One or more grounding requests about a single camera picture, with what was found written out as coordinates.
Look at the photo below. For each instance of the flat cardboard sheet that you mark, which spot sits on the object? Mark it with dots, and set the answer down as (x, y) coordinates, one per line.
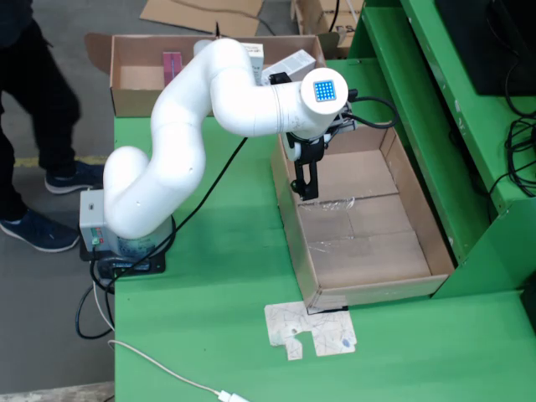
(201, 17)

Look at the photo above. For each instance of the shallow cardboard tray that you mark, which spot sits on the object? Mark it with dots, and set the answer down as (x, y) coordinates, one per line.
(368, 259)

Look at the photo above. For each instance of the white plastic bottle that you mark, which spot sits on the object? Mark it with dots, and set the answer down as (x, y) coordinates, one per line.
(201, 46)

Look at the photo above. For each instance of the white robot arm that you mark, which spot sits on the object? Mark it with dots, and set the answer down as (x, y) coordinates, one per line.
(180, 138)

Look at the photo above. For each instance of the white d'Alba carton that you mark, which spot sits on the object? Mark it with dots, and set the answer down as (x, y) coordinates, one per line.
(293, 63)

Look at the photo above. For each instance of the white printed small carton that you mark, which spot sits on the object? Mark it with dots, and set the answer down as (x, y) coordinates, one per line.
(256, 54)

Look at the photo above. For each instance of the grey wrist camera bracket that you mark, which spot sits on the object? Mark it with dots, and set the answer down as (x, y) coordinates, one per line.
(345, 121)

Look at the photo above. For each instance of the dark jacket torso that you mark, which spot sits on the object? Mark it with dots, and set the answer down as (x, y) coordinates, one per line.
(12, 17)

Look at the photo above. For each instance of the green metal rack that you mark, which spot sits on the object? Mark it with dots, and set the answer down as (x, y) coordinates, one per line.
(469, 234)

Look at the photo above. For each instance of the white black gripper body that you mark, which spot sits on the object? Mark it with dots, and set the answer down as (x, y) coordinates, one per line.
(310, 151)

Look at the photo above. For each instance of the black monitor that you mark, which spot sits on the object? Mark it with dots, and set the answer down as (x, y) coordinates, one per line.
(481, 42)

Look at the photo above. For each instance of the dark blue sneaker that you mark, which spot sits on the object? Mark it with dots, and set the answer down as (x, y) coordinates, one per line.
(37, 234)
(71, 180)

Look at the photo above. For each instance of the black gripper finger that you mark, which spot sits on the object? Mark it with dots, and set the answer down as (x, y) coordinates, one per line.
(307, 184)
(287, 146)

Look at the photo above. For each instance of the black trouser leg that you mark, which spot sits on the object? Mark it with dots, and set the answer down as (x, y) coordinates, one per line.
(42, 104)
(8, 188)

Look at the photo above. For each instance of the printed brown cardboard box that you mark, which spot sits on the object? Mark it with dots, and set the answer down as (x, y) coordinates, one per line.
(318, 17)

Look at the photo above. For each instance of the white scribbled paper patch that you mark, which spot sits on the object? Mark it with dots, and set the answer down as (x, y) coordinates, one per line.
(322, 331)

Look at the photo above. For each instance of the grey robot base box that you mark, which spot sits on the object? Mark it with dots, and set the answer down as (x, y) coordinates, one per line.
(90, 213)

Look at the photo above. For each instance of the pink slim box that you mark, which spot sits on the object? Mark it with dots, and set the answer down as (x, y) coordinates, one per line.
(171, 67)

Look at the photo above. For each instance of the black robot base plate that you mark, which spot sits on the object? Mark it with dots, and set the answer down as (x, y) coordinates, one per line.
(146, 266)

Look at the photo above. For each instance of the divided cardboard box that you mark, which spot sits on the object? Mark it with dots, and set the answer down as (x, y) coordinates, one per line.
(138, 100)

